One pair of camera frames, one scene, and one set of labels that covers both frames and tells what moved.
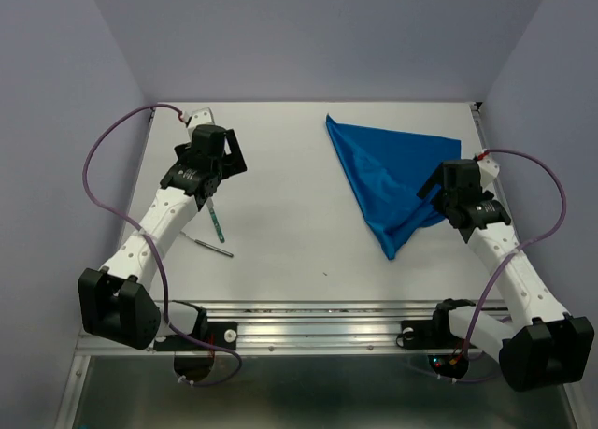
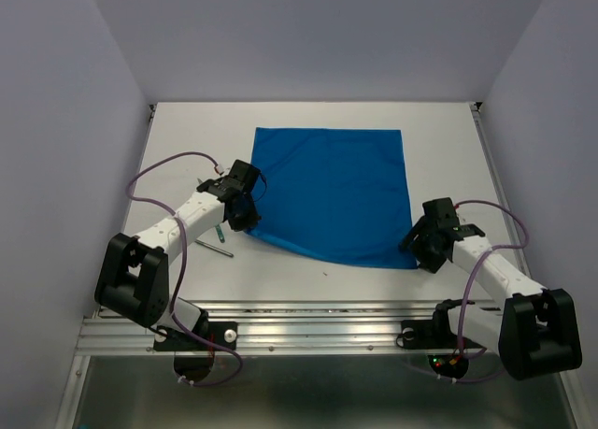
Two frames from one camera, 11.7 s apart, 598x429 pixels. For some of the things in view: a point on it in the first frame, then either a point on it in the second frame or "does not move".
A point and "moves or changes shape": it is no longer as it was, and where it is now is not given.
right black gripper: x=437 y=177 to x=412 y=240
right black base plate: x=430 y=335 does not move
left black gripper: x=234 y=163 to x=249 y=221
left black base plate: x=219 y=334 does not move
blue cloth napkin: x=386 y=170 moves or changes shape
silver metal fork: x=209 y=247 does not move
